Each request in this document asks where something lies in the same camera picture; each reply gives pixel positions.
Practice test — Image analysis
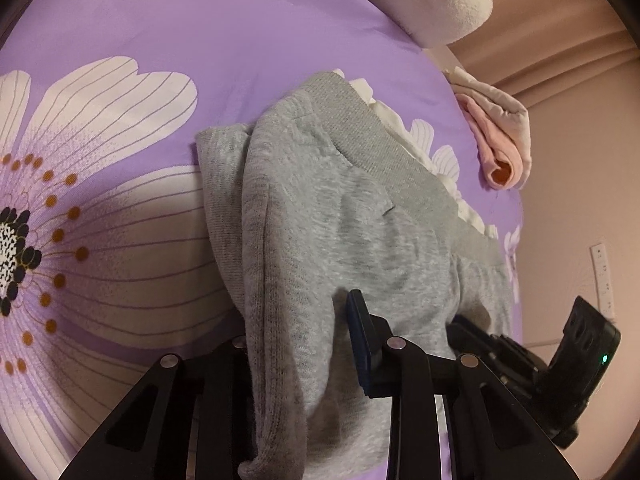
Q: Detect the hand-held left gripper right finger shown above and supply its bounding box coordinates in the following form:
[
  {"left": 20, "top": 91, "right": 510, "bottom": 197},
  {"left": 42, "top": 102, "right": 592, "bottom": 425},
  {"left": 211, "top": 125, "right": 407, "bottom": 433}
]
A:
[{"left": 346, "top": 289, "right": 576, "bottom": 480}]

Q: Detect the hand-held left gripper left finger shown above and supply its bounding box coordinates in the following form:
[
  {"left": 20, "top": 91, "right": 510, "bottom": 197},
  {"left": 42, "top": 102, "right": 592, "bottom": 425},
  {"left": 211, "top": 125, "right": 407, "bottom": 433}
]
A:
[{"left": 59, "top": 335, "right": 253, "bottom": 480}]

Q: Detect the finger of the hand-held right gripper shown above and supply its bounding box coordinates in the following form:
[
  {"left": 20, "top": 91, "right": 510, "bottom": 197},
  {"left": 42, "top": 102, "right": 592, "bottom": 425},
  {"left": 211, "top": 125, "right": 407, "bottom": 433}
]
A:
[{"left": 445, "top": 314, "right": 501, "bottom": 361}]

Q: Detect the grey printed sweatshirt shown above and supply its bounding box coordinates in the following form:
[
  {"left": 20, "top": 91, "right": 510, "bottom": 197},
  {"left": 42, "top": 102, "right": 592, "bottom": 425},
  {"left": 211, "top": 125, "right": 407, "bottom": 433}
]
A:
[{"left": 194, "top": 67, "right": 518, "bottom": 480}]

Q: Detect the pink cream fleece garment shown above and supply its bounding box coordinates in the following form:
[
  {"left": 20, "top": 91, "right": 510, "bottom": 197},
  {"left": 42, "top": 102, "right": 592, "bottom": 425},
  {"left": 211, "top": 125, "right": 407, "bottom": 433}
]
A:
[{"left": 447, "top": 67, "right": 533, "bottom": 191}]

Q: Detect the beige pink curtain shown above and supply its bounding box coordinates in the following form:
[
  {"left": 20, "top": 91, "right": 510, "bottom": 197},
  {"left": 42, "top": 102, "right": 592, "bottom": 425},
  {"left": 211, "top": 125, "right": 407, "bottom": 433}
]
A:
[{"left": 447, "top": 0, "right": 640, "bottom": 111}]

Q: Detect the white fluffy blanket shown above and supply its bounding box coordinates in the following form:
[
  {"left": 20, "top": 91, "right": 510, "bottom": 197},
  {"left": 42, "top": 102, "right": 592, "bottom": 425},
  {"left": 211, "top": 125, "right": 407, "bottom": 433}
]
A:
[{"left": 325, "top": 0, "right": 496, "bottom": 46}]

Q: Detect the purple floral bed sheet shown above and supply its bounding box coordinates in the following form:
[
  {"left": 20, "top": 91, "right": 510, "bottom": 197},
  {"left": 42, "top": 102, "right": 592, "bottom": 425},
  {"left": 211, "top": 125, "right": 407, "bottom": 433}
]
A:
[{"left": 0, "top": 0, "right": 526, "bottom": 480}]

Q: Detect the white wall socket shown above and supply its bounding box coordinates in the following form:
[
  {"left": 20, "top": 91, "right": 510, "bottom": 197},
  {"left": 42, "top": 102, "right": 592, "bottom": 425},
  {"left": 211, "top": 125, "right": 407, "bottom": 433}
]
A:
[{"left": 590, "top": 242, "right": 616, "bottom": 318}]

